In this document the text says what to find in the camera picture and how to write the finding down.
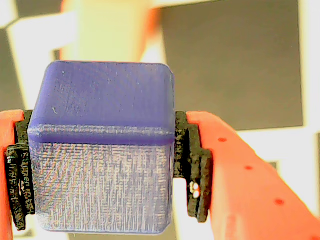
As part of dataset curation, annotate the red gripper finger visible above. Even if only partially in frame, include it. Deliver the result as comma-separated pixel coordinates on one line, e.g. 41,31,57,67
0,109,36,240
173,110,320,240

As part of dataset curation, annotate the blue cube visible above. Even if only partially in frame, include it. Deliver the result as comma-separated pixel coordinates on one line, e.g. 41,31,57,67
27,60,176,235

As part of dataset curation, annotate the orange cube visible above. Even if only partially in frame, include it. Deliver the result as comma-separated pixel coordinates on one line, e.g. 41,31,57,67
59,0,166,63

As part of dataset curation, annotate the black white marker board mat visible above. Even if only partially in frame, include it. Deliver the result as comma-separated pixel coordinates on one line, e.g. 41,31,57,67
0,0,320,240

